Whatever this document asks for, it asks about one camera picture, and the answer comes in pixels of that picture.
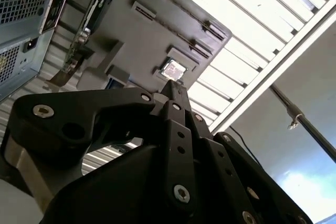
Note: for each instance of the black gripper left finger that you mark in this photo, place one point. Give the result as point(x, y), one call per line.
point(65, 108)

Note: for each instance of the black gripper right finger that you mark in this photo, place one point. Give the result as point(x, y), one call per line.
point(218, 155)

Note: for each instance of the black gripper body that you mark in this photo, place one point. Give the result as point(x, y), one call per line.
point(113, 190)

